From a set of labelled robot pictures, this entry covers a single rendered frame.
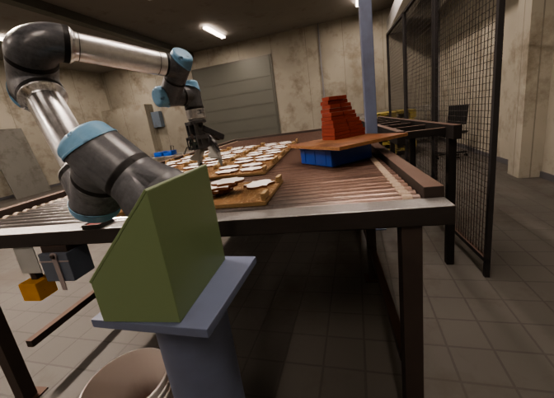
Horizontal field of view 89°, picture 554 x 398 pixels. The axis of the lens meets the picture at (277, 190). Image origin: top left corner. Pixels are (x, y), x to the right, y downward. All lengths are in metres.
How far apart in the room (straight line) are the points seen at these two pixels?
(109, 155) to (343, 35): 10.09
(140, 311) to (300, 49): 10.27
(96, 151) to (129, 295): 0.29
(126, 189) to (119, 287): 0.19
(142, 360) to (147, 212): 1.03
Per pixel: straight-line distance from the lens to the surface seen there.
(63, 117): 0.94
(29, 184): 11.14
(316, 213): 0.89
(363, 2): 2.94
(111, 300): 0.67
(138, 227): 0.55
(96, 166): 0.66
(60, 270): 1.41
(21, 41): 1.01
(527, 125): 4.93
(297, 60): 10.58
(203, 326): 0.58
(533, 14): 4.95
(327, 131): 1.83
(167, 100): 1.15
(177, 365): 0.77
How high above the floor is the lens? 1.21
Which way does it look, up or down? 14 degrees down
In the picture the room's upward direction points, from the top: 8 degrees counter-clockwise
